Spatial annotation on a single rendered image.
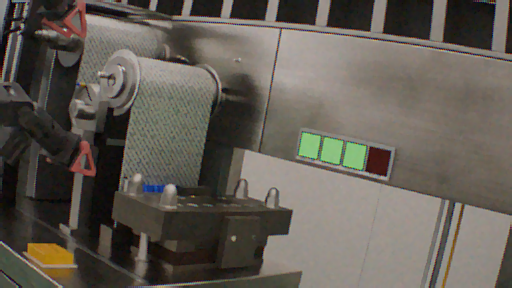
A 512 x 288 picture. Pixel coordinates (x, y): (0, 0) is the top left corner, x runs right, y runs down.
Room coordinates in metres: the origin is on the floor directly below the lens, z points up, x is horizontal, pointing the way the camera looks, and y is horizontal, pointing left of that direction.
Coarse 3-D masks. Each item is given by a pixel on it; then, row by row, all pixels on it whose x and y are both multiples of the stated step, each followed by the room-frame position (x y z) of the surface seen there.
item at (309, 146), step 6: (306, 138) 1.49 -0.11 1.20; (312, 138) 1.48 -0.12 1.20; (318, 138) 1.47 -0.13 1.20; (300, 144) 1.49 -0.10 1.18; (306, 144) 1.48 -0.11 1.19; (312, 144) 1.47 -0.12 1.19; (318, 144) 1.46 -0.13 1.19; (300, 150) 1.49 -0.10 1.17; (306, 150) 1.48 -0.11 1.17; (312, 150) 1.47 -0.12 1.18; (318, 150) 1.46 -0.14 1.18; (312, 156) 1.47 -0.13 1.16
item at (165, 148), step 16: (144, 112) 1.42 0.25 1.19; (160, 112) 1.45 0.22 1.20; (128, 128) 1.39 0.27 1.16; (144, 128) 1.42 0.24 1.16; (160, 128) 1.46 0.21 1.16; (176, 128) 1.50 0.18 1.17; (192, 128) 1.53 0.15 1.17; (128, 144) 1.39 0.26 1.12; (144, 144) 1.43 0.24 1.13; (160, 144) 1.47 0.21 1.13; (176, 144) 1.50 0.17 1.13; (192, 144) 1.54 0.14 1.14; (128, 160) 1.40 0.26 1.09; (144, 160) 1.43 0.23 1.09; (160, 160) 1.47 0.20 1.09; (176, 160) 1.51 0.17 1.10; (192, 160) 1.55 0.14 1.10; (128, 176) 1.40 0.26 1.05; (144, 176) 1.44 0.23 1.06; (160, 176) 1.48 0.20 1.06; (176, 176) 1.52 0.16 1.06; (192, 176) 1.55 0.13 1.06
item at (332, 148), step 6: (324, 138) 1.46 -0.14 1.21; (330, 138) 1.45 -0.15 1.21; (324, 144) 1.45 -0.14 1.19; (330, 144) 1.44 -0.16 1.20; (336, 144) 1.43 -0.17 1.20; (342, 144) 1.43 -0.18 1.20; (324, 150) 1.45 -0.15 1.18; (330, 150) 1.44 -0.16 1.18; (336, 150) 1.43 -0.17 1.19; (324, 156) 1.45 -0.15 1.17; (330, 156) 1.44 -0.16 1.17; (336, 156) 1.43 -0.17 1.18; (330, 162) 1.44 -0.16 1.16; (336, 162) 1.43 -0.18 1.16
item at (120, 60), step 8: (120, 56) 1.42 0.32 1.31; (120, 64) 1.42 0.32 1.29; (128, 64) 1.40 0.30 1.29; (104, 72) 1.45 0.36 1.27; (128, 72) 1.39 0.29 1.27; (128, 80) 1.39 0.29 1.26; (128, 88) 1.39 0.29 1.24; (104, 96) 1.44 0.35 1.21; (120, 96) 1.40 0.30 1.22; (128, 96) 1.39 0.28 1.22; (112, 104) 1.42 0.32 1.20; (120, 104) 1.40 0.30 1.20
